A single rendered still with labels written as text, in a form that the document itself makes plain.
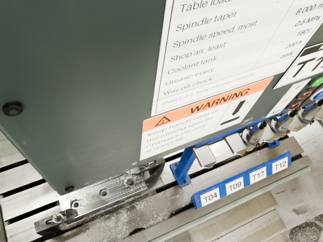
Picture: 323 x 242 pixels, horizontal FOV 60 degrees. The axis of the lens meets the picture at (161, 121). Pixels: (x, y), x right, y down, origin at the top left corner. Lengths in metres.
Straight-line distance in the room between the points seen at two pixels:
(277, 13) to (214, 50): 0.05
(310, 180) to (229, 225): 0.45
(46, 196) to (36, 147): 0.89
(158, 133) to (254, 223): 1.09
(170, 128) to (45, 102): 0.15
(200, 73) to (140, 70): 0.06
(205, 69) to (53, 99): 0.12
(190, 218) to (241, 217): 0.30
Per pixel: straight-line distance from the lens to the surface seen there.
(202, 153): 0.83
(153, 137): 0.31
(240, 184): 1.15
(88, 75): 0.18
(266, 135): 0.92
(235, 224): 1.30
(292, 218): 1.46
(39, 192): 1.14
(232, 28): 0.21
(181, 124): 0.31
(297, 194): 1.47
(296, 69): 0.36
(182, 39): 0.19
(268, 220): 1.40
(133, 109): 0.24
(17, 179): 1.18
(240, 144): 0.88
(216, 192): 1.09
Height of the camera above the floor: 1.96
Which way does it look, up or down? 61 degrees down
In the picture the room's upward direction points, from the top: 12 degrees clockwise
